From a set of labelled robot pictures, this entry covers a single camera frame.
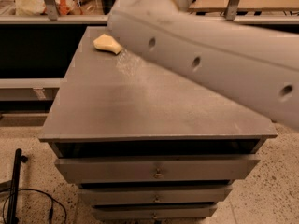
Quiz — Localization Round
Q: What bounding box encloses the bottom grey drawer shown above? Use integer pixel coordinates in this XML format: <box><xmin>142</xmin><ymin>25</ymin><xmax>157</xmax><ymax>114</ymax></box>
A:
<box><xmin>93</xmin><ymin>204</ymin><xmax>217</xmax><ymax>220</ymax></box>

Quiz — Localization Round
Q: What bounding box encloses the top grey drawer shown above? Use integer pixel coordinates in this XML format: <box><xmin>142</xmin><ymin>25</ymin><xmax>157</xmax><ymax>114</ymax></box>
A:
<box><xmin>55</xmin><ymin>154</ymin><xmax>259</xmax><ymax>184</ymax></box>

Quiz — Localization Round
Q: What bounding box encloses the grey metal railing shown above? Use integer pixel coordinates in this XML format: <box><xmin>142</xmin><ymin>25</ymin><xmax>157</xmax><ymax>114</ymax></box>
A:
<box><xmin>0</xmin><ymin>0</ymin><xmax>299</xmax><ymax>20</ymax></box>

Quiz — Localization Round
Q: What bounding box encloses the black stand pole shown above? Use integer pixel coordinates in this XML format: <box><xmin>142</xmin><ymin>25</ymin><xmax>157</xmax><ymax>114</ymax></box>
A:
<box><xmin>6</xmin><ymin>148</ymin><xmax>28</xmax><ymax>224</ymax></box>

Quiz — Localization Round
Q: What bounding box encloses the grey drawer cabinet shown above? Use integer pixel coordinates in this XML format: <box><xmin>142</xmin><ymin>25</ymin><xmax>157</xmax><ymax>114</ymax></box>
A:
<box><xmin>40</xmin><ymin>27</ymin><xmax>276</xmax><ymax>212</ymax></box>

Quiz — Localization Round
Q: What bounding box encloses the grey drawer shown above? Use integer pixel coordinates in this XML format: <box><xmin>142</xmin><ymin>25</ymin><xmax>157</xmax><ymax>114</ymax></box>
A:
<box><xmin>93</xmin><ymin>204</ymin><xmax>217</xmax><ymax>220</ymax></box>
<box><xmin>55</xmin><ymin>154</ymin><xmax>259</xmax><ymax>184</ymax></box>
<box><xmin>79</xmin><ymin>185</ymin><xmax>233</xmax><ymax>205</ymax></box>

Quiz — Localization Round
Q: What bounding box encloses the middle grey drawer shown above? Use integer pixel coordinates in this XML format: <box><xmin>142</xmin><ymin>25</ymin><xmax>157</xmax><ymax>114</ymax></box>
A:
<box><xmin>79</xmin><ymin>185</ymin><xmax>233</xmax><ymax>205</ymax></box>

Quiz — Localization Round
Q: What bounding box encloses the yellow sponge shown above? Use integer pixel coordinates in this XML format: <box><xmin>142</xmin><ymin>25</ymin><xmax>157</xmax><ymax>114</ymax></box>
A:
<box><xmin>93</xmin><ymin>34</ymin><xmax>122</xmax><ymax>55</ymax></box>

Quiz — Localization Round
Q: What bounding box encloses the black cable on floor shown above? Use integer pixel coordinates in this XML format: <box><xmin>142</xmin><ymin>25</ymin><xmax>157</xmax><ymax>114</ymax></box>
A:
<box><xmin>1</xmin><ymin>188</ymin><xmax>68</xmax><ymax>224</ymax></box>

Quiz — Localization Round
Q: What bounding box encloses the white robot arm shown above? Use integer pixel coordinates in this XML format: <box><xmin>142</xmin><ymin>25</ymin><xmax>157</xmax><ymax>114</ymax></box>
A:
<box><xmin>107</xmin><ymin>0</ymin><xmax>299</xmax><ymax>129</ymax></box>

